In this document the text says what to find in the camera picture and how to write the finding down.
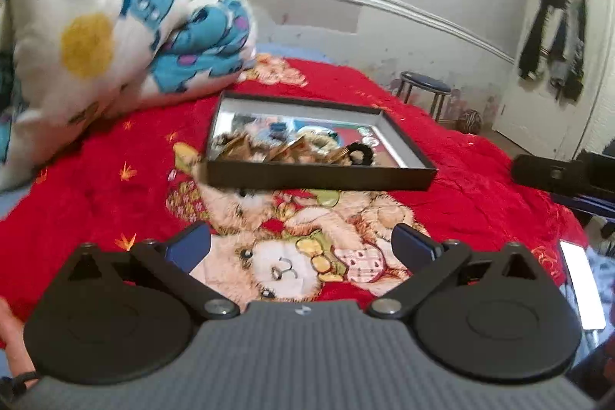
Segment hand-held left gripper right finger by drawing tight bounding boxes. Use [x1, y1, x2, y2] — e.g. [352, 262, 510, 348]
[366, 222, 549, 320]

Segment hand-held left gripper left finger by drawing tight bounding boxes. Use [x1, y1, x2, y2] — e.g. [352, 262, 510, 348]
[67, 220, 240, 320]

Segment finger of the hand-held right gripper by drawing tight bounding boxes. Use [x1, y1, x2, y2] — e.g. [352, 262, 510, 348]
[510, 154, 584, 199]

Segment black scrunchie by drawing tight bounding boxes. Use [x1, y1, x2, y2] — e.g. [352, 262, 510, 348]
[345, 142, 378, 166]

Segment black shallow box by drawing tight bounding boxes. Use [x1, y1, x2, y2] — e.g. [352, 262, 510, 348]
[206, 90, 439, 192]

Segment person's left forearm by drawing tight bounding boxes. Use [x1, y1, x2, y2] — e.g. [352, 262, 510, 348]
[0, 297, 37, 387]

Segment white door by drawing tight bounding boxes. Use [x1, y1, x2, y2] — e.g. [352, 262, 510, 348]
[492, 0, 615, 161]

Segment dark ball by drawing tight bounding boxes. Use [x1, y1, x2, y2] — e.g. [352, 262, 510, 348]
[456, 108, 482, 134]

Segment pale blue patterned cloth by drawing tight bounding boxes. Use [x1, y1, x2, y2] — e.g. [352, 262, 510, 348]
[588, 218, 615, 329]

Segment white smartphone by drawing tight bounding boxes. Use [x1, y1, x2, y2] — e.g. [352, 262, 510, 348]
[560, 239, 607, 334]

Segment red bear print blanket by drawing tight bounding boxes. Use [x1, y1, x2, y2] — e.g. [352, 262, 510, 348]
[0, 57, 589, 348]

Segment hanging dark clothes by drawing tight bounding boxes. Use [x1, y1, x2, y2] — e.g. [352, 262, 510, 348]
[518, 0, 589, 101]

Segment round blue stool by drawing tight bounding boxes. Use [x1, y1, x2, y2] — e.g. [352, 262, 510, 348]
[396, 71, 452, 120]

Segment cartoon printed quilt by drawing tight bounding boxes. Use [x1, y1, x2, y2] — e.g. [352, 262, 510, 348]
[0, 0, 258, 192]

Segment white wall moulding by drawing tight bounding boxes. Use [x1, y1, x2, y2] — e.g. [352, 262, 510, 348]
[233, 0, 515, 65]

